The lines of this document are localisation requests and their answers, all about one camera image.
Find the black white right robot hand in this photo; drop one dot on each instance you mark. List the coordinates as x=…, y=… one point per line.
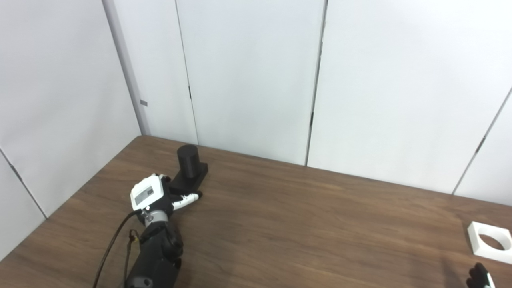
x=478, y=278

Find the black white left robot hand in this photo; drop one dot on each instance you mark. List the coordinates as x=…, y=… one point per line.
x=146, y=194

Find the white square piece with hole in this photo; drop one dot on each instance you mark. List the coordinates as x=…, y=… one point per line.
x=476, y=244

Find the black peg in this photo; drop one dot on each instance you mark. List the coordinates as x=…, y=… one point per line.
x=188, y=162

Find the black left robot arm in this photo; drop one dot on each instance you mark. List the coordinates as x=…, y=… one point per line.
x=158, y=256

